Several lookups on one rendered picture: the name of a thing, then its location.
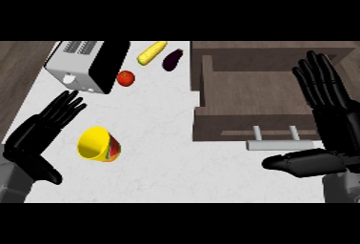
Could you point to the red tomato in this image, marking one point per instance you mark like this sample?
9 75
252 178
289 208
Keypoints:
125 78

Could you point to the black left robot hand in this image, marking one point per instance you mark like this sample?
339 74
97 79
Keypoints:
35 133

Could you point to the yellow corn cob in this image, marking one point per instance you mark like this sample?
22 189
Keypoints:
152 53

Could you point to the white and black toaster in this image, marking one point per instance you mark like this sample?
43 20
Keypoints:
85 65

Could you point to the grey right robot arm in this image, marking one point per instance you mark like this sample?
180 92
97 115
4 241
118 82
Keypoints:
342 188

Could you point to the brown wooden drawer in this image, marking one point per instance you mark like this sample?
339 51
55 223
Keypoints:
252 98

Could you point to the dark purple eggplant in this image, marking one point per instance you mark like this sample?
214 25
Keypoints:
173 59

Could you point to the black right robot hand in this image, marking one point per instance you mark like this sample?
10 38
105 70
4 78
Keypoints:
335 127

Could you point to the yellow cup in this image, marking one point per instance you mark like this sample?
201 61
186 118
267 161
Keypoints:
96 144

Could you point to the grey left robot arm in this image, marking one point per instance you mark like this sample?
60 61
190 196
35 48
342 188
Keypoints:
13 182

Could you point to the brown wooden cabinet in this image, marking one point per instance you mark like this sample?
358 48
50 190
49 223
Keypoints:
274 52

